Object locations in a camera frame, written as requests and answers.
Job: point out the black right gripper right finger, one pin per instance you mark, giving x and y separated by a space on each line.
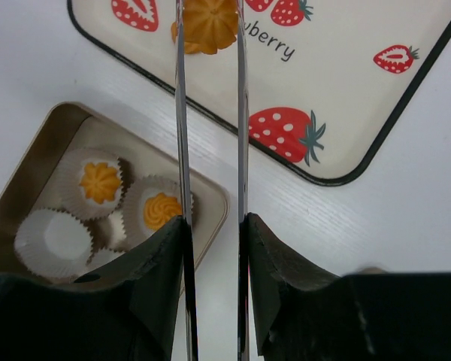
303 312

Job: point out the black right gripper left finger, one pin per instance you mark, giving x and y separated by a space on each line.
124 310

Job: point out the silver metal tongs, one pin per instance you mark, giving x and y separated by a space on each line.
186 196

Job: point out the orange swirl cookie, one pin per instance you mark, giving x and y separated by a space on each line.
158 210
209 25
100 182

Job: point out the gold tin lid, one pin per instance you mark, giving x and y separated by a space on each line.
371 270

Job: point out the gold square tin box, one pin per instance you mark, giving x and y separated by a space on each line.
33 186

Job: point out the strawberry print tray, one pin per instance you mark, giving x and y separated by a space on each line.
327 80

